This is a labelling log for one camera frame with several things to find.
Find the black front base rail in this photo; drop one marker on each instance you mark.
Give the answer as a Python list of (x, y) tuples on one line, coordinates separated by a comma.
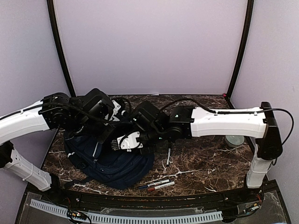
[(224, 200)]

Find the green bowl right side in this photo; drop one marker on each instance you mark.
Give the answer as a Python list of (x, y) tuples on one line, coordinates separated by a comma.
[(234, 140)]

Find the grey slotted cable duct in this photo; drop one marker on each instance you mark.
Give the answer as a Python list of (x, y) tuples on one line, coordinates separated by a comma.
[(114, 216)]

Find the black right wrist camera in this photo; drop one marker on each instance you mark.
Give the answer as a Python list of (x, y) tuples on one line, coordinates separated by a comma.
[(144, 114)]

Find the black capped white marker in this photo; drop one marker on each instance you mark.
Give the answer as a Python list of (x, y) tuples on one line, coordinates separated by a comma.
[(169, 154)]

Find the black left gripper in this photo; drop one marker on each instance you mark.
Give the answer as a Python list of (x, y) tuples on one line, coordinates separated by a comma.
[(102, 138)]

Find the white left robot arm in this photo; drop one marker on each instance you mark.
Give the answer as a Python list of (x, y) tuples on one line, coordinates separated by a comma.
[(88, 114)]

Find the navy blue student backpack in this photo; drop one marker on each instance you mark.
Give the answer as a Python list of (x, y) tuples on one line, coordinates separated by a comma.
[(117, 169)]

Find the red capped white marker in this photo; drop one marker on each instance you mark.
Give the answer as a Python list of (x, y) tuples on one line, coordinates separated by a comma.
[(161, 186)]

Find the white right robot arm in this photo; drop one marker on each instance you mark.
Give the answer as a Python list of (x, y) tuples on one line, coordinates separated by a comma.
[(151, 125)]

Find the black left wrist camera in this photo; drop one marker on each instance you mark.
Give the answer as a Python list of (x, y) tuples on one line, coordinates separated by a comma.
[(98, 104)]

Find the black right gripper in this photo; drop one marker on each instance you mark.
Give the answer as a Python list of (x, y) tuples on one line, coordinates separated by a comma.
[(144, 150)]

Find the blue capped white marker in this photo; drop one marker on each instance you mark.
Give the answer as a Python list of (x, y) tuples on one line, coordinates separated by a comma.
[(154, 184)]

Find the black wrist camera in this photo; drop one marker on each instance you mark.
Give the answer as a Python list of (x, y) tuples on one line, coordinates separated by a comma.
[(144, 114), (98, 104)]

